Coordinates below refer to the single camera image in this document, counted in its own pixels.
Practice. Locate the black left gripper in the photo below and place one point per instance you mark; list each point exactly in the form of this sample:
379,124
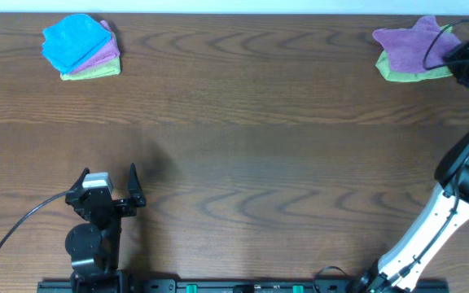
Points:
107,203

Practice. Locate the crumpled green cloth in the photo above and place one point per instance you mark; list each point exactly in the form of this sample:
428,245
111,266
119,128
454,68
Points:
390,75

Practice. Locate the purple microfiber cloth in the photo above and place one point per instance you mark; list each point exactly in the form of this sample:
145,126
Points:
406,47

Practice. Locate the folded blue cloth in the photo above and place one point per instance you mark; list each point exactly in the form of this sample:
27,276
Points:
72,41

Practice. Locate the folded green cloth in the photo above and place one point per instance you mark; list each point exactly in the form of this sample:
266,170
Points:
110,68

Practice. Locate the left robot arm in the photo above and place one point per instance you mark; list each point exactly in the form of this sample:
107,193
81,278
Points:
94,245

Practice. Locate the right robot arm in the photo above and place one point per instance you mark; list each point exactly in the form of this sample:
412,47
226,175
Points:
447,210

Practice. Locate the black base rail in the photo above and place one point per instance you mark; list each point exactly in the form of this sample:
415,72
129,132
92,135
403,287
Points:
327,285

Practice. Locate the folded pink cloth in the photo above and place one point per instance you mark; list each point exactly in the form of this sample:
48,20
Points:
106,53

